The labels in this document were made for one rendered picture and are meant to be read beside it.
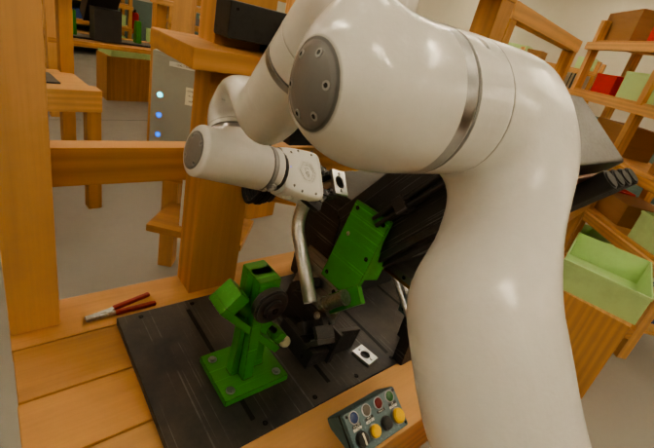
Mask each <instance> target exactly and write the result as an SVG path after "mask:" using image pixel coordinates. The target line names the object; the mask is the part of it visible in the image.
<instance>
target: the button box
mask: <svg viewBox="0 0 654 448"><path fill-rule="evenodd" d="M388 391H390V392H392V394H393V399H392V401H388V400H387V398H386V392H388ZM377 397H379V398H380V399H381V402H382V406H381V408H377V407H376V405H375V399H376V398H377ZM365 404H367V405H369V407H370V409H371V413H370V415H369V416H366V415H364V413H363V406H364V405H365ZM395 408H401V409H402V407H401V405H400V402H399V400H398V397H397V395H396V392H395V390H394V388H393V387H388V388H383V389H379V390H375V391H373V392H371V393H369V394H367V395H366V396H364V397H362V398H360V399H359V400H357V401H355V402H354V403H352V404H350V405H348V407H346V408H344V409H342V410H341V411H339V412H337V413H335V414H334V415H332V416H330V417H329V418H328V423H329V426H330V428H331V430H332V431H333V433H334V434H335V435H336V436H337V437H338V438H339V440H340V441H341V442H342V444H343V445H344V447H345V448H375V447H377V446H378V445H380V444H381V443H382V442H384V441H385V440H387V439H388V438H389V437H390V436H391V435H393V434H394V433H396V432H397V431H398V430H400V429H402V428H403V427H404V426H406V425H407V424H408V422H407V419H406V417H405V420H404V422H403V423H402V424H397V423H396V422H395V421H394V420H393V416H392V413H393V410H394V409H395ZM402 410H403V409H402ZM352 412H355V413H356V414H357V415H358V421H357V423H356V424H354V423H352V422H351V420H350V414H351V413H352ZM386 416H388V417H390V418H391V419H392V421H393V427H392V429H385V428H384V427H383V426H382V419H383V417H386ZM373 424H377V425H379V426H380V427H381V436H380V437H378V438H374V437H373V436H372V435H371V433H370V428H371V425H373ZM360 431H365V432H367V433H368V435H369V437H370V442H369V444H368V446H367V447H360V446H359V445H358V443H357V435H358V433H359V432H360Z"/></svg>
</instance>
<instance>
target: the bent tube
mask: <svg viewBox="0 0 654 448"><path fill-rule="evenodd" d="M330 175H331V179H329V180H327V181H325V182H322V184H323V189H326V190H327V189H330V188H331V189H333V194H334V195H339V196H344V197H346V196H348V194H347V188H346V182H345V173H344V172H343V171H340V170H336V169H332V168H331V169H330ZM308 212H309V207H307V206H306V205H299V204H297V206H296V208H295V211H294V214H293V219H292V239H293V245H294V250H295V256H296V261H297V267H298V273H299V279H300V285H301V290H302V296H303V302H304V304H310V303H314V302H317V299H316V293H315V288H314V282H313V277H312V271H311V266H310V261H309V251H308V246H307V240H306V235H305V222H306V217H307V214H308Z"/></svg>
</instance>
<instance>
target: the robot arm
mask: <svg viewBox="0 0 654 448"><path fill-rule="evenodd" d="M418 2H419V0H295V2H294V4H293V5H292V7H291V9H290V10H289V12H288V14H287V15H286V17H285V18H284V20H283V22H282V23H281V25H280V27H279V28H278V30H277V31H276V33H275V34H274V36H273V38H272V40H271V42H270V43H269V45H268V47H267V48H266V50H265V52H264V53H263V55H262V57H261V59H260V60H259V62H258V64H257V65H256V67H255V69H254V71H253V72H252V74H251V76H246V75H231V76H228V77H226V78H225V79H223V80H222V81H221V83H220V84H219V85H218V87H217V89H216V91H215V93H214V95H213V97H212V98H211V100H210V103H209V107H208V114H207V125H199V126H197V127H195V128H194V129H193V130H192V131H191V133H190V134H189V136H188V138H187V140H186V143H185V147H184V152H183V165H184V169H185V171H186V172H187V173H188V174H189V175H190V176H193V177H197V178H202V179H206V180H211V181H216V182H221V183H226V184H230V185H235V186H239V187H244V188H249V189H253V190H259V191H262V192H266V191H268V192H271V193H272V194H273V195H275V196H277V197H279V198H281V199H283V200H286V201H289V202H292V203H295V204H299V205H306V206H307V207H309V208H310V209H311V210H312V211H313V212H317V211H320V209H321V206H322V203H323V202H324V200H325V199H328V200H335V199H336V198H337V197H338V196H339V195H334V194H333V189H331V188H330V189H327V190H326V189H323V184H322V181H327V180H329V179H331V175H330V171H329V170H327V169H326V167H323V166H322V165H321V164H320V163H319V159H318V157H317V155H316V154H314V153H313V152H312V151H305V150H301V149H296V148H287V147H277V148H276V147H273V146H271V145H274V144H277V143H279V142H281V141H283V140H284V139H286V138H287V137H289V136H290V135H291V134H292V133H293V132H294V131H295V130H296V129H299V130H300V132H301V133H302V134H303V136H304V137H305V138H306V139H307V140H308V141H309V143H310V144H311V145H312V146H314V147H315V148H316V149H317V150H318V151H319V152H321V153H322V154H323V155H325V156H326V157H328V158H329V159H331V160H333V161H335V162H337V163H339V164H341V165H344V166H346V167H349V168H354V169H358V170H363V171H369V172H377V173H412V174H440V175H441V177H442V178H443V180H444V182H445V185H446V189H447V204H446V209H445V212H444V216H443V219H442V222H441V225H440V228H439V231H438V233H437V235H436V237H435V239H434V241H433V243H432V245H431V246H430V247H429V249H428V250H427V252H426V254H425V255H424V257H423V259H422V260H421V262H420V264H419V265H418V268H417V270H416V272H415V274H414V277H413V279H412V281H411V285H410V289H409V293H408V299H407V328H408V337H409V344H410V351H411V358H412V365H413V371H414V377H415V384H416V390H417V396H418V405H419V409H420V414H421V418H422V422H423V426H424V429H425V432H426V436H427V439H428V442H429V445H430V448H592V445H591V442H590V438H589V434H588V431H587V426H586V422H585V418H584V413H583V408H582V403H581V398H580V393H579V388H578V382H577V377H576V371H575V365H574V360H573V354H572V349H571V345H570V340H569V334H568V329H567V324H566V319H565V312H564V303H563V257H564V244H565V235H566V229H567V223H568V219H569V215H570V211H571V206H572V201H573V197H574V193H575V189H576V185H577V180H578V175H579V170H580V162H581V140H580V131H579V126H578V120H577V116H576V112H575V108H574V105H573V102H572V99H571V96H570V94H569V92H568V90H567V88H566V86H565V84H564V82H563V80H562V78H561V77H560V75H559V74H558V73H557V72H556V70H555V69H554V68H553V67H552V66H550V65H549V64H548V63H547V62H546V61H544V60H543V59H541V58H539V57H537V56H535V55H533V54H531V53H528V52H526V51H523V50H521V49H518V48H516V47H513V46H510V45H507V44H504V43H501V42H498V41H495V40H492V39H490V38H487V37H484V36H482V35H479V34H476V33H473V32H470V31H466V30H463V29H460V28H457V27H454V26H451V25H448V24H445V23H442V22H439V21H436V20H432V19H427V18H425V17H423V16H421V15H419V14H417V10H418Z"/></svg>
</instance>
